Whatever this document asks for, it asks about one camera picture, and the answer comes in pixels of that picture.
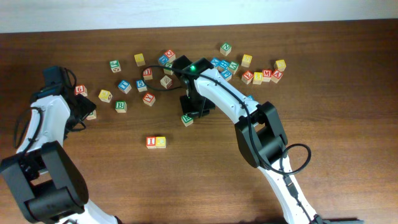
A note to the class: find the red I block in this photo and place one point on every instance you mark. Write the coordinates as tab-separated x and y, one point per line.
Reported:
151	142

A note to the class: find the yellow block top left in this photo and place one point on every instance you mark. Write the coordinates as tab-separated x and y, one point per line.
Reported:
139	59

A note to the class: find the red Y block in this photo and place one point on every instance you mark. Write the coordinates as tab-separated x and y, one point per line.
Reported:
149	99

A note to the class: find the red E block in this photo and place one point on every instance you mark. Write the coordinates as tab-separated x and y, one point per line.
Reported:
247	77

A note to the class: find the blue T block left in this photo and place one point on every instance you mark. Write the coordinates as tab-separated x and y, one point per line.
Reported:
124	86

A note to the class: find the blue D block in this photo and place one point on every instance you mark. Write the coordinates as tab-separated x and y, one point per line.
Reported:
163	60

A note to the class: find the plain face red-edged block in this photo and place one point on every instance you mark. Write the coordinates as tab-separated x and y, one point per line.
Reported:
166	82

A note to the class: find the red Q block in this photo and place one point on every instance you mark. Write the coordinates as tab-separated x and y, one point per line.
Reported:
170	55

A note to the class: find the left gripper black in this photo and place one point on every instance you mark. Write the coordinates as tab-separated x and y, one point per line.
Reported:
86	107

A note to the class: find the yellow block top right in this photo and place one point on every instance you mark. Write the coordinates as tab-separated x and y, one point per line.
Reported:
246	60

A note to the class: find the yellow block far right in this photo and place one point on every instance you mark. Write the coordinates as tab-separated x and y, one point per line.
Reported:
280	65

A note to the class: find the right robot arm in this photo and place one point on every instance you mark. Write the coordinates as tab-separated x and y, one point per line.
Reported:
261	138

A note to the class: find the green V block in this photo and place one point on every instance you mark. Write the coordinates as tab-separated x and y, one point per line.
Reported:
233	67

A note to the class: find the green R block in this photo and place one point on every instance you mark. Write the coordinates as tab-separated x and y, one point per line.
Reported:
186	120

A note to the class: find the yellow B block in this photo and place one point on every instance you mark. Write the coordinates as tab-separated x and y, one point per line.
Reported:
258	78

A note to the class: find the red U block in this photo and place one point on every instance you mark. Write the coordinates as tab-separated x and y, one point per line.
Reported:
147	74

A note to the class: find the red M block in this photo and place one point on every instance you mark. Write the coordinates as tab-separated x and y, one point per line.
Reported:
266	75

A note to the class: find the green Z block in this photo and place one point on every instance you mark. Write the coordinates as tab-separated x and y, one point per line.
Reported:
168	69

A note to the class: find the blue X block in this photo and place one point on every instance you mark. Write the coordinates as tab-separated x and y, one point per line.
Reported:
215	62

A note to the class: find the blue 5 block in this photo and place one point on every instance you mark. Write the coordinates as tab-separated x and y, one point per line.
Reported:
141	86

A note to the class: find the red 6 block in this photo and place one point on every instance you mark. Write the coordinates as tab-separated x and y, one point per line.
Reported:
81	90

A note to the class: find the red A block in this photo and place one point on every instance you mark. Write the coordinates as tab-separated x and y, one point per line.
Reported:
276	76

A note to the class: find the green N block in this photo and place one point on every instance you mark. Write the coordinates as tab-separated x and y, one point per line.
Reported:
225	48

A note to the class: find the green J block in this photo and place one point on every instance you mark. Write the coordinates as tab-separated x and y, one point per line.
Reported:
115	66

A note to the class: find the green B block left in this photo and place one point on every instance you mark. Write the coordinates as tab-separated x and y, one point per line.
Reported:
92	115

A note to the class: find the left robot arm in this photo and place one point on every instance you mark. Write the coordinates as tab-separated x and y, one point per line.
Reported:
45	183

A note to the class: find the yellow C block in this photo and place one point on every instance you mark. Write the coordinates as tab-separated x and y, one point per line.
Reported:
160	142

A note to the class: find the blue H block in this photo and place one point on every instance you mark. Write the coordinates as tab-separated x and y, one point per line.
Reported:
223	65

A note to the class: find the green b block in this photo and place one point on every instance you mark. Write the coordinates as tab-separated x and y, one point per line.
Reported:
92	115
121	106

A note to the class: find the blue P block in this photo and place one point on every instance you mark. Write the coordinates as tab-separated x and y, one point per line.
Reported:
226	74

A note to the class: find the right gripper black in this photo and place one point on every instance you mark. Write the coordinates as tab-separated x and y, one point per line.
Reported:
188	110

